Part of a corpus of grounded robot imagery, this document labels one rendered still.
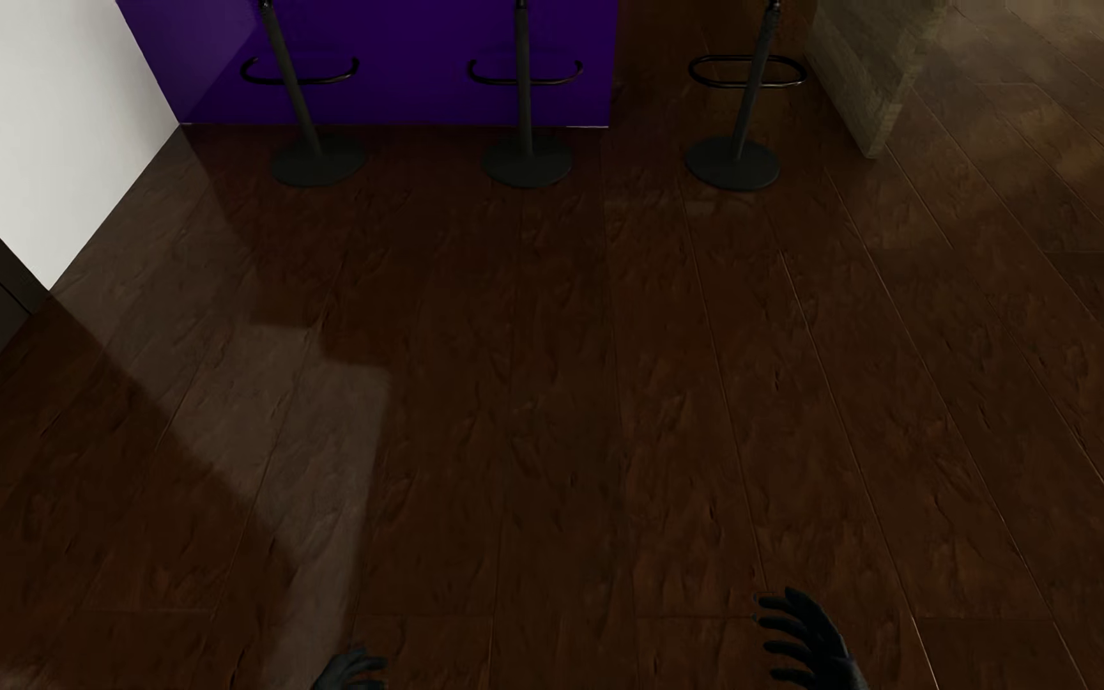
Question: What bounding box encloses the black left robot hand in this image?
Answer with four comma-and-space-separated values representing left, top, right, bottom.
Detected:
310, 647, 390, 690

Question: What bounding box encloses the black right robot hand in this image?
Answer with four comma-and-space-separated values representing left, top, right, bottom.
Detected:
753, 586, 871, 690

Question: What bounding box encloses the black bar stool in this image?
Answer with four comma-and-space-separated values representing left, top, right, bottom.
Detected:
240, 0, 367, 188
466, 0, 584, 189
685, 0, 808, 192

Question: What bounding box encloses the stone brick pillar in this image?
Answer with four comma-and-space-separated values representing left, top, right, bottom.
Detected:
804, 0, 951, 159

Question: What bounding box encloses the purple bar counter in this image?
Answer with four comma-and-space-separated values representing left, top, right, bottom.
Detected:
116, 0, 620, 128

